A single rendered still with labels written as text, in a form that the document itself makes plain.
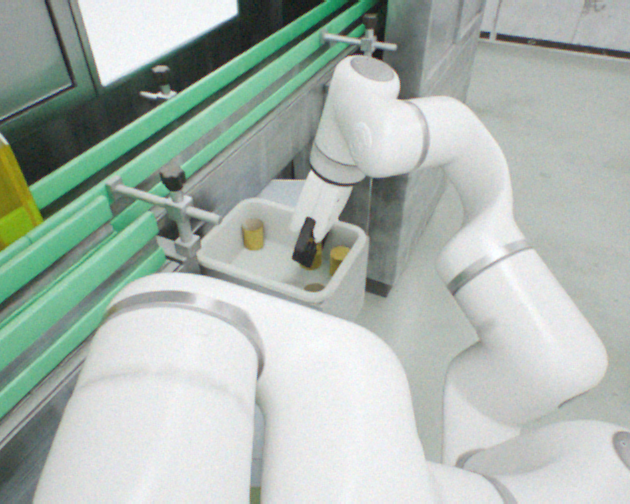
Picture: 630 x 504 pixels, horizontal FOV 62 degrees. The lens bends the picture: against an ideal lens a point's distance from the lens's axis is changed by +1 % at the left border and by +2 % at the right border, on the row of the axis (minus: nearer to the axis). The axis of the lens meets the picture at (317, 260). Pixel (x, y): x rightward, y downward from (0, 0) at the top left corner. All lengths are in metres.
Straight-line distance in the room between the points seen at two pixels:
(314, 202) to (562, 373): 0.34
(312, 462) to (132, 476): 0.09
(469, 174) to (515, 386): 0.23
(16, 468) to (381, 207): 1.22
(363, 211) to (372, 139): 1.12
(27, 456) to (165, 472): 0.41
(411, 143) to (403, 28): 0.84
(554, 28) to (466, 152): 3.60
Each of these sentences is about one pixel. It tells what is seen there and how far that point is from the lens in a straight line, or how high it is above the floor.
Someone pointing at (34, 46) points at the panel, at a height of 1.08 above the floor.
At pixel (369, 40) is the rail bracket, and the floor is 0.97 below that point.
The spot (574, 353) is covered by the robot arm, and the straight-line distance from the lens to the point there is 0.47.
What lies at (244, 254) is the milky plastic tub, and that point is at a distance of 0.87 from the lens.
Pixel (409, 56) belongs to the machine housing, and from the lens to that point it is 1.37.
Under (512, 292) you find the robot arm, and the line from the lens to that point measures 0.47.
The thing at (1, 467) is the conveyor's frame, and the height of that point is 0.86.
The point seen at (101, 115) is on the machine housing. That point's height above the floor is 0.93.
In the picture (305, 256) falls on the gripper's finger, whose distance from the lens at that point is 0.74.
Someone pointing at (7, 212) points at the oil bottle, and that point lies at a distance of 0.66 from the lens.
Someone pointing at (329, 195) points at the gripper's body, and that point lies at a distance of 0.64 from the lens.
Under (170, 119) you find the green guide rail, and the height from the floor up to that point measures 0.94.
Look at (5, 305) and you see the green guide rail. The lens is 0.66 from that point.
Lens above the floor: 1.34
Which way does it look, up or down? 42 degrees down
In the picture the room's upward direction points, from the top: straight up
